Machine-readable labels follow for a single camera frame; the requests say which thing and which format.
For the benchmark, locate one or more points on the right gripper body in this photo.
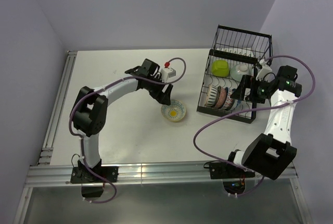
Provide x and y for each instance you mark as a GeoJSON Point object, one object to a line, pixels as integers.
{"type": "Point", "coordinates": [259, 90]}

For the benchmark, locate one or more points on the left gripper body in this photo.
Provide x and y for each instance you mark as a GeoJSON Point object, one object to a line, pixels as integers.
{"type": "Point", "coordinates": [154, 89]}

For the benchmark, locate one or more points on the blue triangle pattern bowl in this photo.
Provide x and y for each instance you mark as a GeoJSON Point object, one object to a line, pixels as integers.
{"type": "Point", "coordinates": [229, 102]}

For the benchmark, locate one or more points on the leaf pattern bowl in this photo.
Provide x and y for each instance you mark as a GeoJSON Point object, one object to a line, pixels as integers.
{"type": "Point", "coordinates": [221, 98]}

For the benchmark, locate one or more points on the yellow daisy bowl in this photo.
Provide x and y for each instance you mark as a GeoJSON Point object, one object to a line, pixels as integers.
{"type": "Point", "coordinates": [174, 112]}

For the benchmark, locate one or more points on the celadon green bowl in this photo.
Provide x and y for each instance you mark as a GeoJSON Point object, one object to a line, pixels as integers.
{"type": "Point", "coordinates": [238, 71]}

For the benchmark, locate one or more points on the white bowl pink interior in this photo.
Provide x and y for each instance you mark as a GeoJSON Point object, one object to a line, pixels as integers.
{"type": "Point", "coordinates": [212, 96]}

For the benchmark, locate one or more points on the green square bowl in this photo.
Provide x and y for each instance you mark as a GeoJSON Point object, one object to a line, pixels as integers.
{"type": "Point", "coordinates": [220, 68]}

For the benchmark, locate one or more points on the blue floral bowl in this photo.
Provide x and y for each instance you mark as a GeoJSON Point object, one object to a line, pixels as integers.
{"type": "Point", "coordinates": [236, 104]}

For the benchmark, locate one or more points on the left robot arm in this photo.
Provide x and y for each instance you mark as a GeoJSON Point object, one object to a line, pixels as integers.
{"type": "Point", "coordinates": [89, 112]}

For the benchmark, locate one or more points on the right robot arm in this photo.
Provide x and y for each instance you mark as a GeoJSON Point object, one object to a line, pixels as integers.
{"type": "Point", "coordinates": [271, 152]}

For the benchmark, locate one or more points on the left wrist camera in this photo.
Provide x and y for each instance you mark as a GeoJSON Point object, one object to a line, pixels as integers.
{"type": "Point", "coordinates": [167, 72]}

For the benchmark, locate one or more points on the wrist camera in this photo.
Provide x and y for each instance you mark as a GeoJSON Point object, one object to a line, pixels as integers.
{"type": "Point", "coordinates": [263, 69]}
{"type": "Point", "coordinates": [167, 72]}

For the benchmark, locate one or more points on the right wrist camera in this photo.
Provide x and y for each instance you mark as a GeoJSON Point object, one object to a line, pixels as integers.
{"type": "Point", "coordinates": [263, 69]}

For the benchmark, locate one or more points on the black wire dish rack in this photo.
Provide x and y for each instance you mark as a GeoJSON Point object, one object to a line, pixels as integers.
{"type": "Point", "coordinates": [236, 46]}

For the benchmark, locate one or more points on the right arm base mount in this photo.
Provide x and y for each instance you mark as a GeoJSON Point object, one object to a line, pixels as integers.
{"type": "Point", "coordinates": [233, 177]}

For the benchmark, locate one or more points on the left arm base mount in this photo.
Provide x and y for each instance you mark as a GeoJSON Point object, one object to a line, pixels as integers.
{"type": "Point", "coordinates": [92, 186]}

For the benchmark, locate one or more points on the aluminium frame rail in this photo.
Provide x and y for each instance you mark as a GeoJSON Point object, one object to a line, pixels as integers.
{"type": "Point", "coordinates": [161, 175]}

